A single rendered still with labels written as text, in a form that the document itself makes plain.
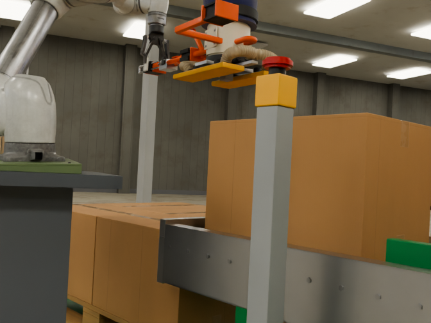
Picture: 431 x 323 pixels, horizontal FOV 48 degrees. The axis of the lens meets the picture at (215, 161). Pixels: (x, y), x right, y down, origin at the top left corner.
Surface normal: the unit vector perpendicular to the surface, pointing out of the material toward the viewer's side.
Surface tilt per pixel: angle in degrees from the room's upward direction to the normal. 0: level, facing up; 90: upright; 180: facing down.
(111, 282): 90
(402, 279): 90
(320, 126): 90
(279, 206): 90
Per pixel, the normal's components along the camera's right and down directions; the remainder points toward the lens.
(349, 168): -0.73, -0.04
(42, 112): 0.75, -0.01
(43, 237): 0.39, 0.00
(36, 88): 0.58, -0.29
